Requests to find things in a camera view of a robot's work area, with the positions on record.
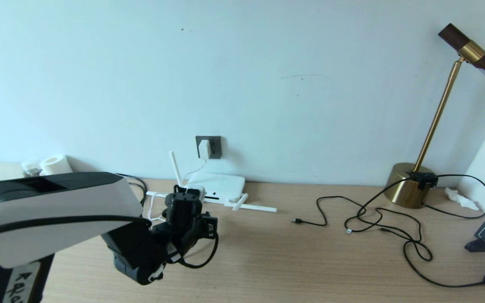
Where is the white router with antennas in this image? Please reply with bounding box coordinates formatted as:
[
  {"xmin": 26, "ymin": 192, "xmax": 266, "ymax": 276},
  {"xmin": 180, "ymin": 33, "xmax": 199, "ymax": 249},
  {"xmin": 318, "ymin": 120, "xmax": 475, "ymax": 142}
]
[{"xmin": 147, "ymin": 150, "xmax": 277, "ymax": 212}]

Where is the thick black desk cable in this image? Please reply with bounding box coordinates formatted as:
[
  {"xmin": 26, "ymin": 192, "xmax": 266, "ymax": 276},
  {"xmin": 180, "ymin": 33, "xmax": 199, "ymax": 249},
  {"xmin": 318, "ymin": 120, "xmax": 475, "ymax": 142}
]
[{"xmin": 116, "ymin": 173, "xmax": 147, "ymax": 207}]

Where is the white toilet paper roll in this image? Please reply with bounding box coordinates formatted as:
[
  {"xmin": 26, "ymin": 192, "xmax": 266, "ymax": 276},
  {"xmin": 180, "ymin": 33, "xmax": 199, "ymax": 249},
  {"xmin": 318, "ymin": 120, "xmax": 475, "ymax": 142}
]
[{"xmin": 39, "ymin": 154, "xmax": 73, "ymax": 175}]

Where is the small jar with white lid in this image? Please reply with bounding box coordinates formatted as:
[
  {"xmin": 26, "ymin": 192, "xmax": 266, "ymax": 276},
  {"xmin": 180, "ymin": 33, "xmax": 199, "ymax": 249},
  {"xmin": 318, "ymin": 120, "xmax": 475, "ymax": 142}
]
[{"xmin": 21, "ymin": 159, "xmax": 43, "ymax": 177}]

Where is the brass desk lamp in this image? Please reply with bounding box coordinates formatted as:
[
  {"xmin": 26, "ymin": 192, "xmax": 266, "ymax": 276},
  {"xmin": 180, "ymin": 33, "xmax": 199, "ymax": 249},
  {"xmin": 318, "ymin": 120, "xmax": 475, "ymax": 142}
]
[{"xmin": 384, "ymin": 23, "xmax": 485, "ymax": 210}]

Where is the crumpled white tissue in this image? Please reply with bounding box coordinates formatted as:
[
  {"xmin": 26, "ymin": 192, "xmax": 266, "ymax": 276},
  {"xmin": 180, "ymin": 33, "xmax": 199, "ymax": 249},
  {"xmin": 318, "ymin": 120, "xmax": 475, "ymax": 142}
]
[{"xmin": 445, "ymin": 187, "xmax": 480, "ymax": 211}]

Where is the grey wall socket plate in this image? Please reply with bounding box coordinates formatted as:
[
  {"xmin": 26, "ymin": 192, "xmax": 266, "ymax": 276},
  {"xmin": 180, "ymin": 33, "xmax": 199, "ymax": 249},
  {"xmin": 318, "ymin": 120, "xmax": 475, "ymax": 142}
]
[{"xmin": 196, "ymin": 136, "xmax": 222, "ymax": 159}]

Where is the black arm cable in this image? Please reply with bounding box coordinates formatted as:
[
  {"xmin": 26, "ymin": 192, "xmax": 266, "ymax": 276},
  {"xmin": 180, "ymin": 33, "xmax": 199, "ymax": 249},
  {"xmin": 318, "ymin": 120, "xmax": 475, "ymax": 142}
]
[{"xmin": 0, "ymin": 215, "xmax": 219, "ymax": 270}]

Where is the black multi-head USB cable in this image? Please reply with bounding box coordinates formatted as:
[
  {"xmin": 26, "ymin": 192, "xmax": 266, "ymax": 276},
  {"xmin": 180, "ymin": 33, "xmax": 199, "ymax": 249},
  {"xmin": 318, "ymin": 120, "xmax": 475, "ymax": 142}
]
[{"xmin": 291, "ymin": 196, "xmax": 433, "ymax": 261}]

